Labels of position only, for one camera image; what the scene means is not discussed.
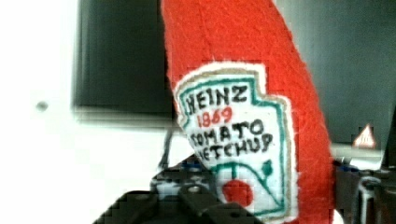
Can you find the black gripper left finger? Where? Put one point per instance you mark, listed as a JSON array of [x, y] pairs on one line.
[[182, 194]]

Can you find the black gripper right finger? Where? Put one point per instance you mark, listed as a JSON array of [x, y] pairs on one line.
[[365, 182]]

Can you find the red plush ketchup bottle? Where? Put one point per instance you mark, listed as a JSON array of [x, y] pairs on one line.
[[248, 106]]

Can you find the black oven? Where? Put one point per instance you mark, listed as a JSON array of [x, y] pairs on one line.
[[347, 46]]

